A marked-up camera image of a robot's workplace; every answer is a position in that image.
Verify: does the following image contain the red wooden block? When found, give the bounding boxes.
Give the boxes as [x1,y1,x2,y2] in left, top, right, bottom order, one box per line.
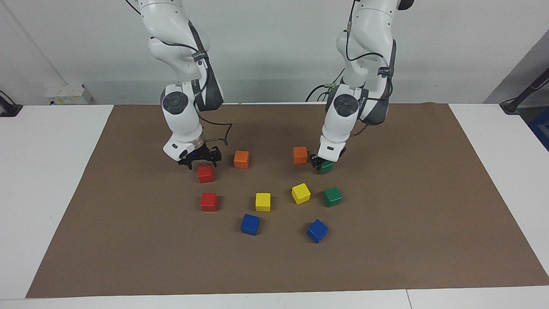
[200,192,218,212]
[197,164,214,184]

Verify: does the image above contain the blue wooden block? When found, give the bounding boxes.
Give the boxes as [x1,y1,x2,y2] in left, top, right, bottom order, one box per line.
[240,213,260,236]
[306,219,329,244]

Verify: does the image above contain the brown table mat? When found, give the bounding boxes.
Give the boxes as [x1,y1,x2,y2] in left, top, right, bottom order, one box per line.
[26,103,549,299]

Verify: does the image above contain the white power strip box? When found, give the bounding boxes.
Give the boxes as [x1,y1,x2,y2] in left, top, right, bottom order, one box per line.
[44,83,93,106]

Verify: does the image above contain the black table clamp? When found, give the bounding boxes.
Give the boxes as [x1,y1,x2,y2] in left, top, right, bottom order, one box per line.
[0,90,23,117]

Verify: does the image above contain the black stand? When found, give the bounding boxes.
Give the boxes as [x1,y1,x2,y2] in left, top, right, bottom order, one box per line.
[500,69,549,114]

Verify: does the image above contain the blue crate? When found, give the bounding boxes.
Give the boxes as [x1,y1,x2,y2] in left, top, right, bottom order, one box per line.
[528,107,549,151]

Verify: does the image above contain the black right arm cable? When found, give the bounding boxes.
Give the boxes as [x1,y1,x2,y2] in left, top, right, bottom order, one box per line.
[150,36,233,146]

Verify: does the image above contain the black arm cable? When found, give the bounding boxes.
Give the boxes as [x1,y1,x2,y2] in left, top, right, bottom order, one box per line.
[150,36,233,146]
[345,0,394,138]

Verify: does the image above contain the black base power cable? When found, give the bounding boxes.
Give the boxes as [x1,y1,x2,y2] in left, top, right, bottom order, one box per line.
[305,68,346,103]

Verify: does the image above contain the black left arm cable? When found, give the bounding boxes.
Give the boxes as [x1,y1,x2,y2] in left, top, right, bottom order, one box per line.
[345,0,394,138]

